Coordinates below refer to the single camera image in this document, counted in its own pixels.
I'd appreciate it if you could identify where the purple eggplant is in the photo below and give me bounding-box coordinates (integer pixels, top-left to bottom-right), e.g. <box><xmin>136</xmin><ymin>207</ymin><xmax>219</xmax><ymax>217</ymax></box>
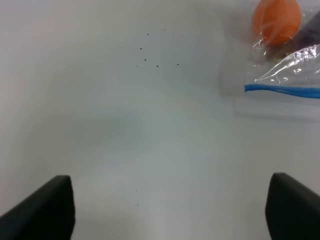
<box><xmin>291</xmin><ymin>11</ymin><xmax>320</xmax><ymax>52</ymax></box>

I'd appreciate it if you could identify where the orange fruit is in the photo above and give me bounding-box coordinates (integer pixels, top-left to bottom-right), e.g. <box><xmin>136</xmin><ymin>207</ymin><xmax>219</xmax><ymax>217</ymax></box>
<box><xmin>252</xmin><ymin>0</ymin><xmax>302</xmax><ymax>47</ymax></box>

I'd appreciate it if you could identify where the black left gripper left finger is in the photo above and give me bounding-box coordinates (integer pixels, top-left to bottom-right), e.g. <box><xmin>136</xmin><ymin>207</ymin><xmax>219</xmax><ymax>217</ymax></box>
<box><xmin>0</xmin><ymin>175</ymin><xmax>76</xmax><ymax>240</ymax></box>

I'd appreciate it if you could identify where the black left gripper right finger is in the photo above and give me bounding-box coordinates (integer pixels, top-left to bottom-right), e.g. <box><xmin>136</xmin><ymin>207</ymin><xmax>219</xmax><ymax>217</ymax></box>
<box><xmin>265</xmin><ymin>172</ymin><xmax>320</xmax><ymax>240</ymax></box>

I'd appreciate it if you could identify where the clear zip bag blue zipper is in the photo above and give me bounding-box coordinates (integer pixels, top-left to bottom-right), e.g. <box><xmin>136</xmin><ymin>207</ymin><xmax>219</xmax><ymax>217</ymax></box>
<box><xmin>220</xmin><ymin>0</ymin><xmax>320</xmax><ymax>121</ymax></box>

